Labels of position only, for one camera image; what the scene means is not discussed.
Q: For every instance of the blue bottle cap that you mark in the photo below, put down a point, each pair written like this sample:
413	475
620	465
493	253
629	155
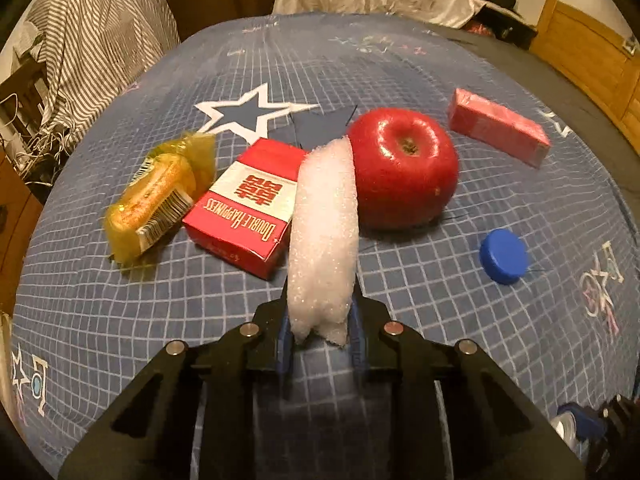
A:
504	256

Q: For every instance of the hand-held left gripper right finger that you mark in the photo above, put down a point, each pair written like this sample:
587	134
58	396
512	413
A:
356	342

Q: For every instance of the white foam sheet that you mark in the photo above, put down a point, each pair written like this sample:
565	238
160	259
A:
322	240

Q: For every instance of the striped grey white cloth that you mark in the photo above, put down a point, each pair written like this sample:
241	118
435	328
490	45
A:
100	35

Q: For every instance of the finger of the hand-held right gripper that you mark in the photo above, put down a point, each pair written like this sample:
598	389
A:
615	435

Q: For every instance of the wooden headboard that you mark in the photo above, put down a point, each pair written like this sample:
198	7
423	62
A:
585	55

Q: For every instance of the yellow snack packet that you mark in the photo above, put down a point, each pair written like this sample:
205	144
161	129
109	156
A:
150	200

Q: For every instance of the pink cardboard box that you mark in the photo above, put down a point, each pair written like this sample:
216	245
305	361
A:
495	125

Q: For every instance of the red white cigarette box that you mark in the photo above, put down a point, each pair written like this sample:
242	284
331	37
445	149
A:
240	210

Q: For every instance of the grey blanket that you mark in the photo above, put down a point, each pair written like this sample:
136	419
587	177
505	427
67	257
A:
575	110

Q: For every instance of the red apple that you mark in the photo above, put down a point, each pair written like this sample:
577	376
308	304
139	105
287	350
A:
400	180

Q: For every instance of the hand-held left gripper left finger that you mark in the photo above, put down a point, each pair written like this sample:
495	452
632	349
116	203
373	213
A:
282	350

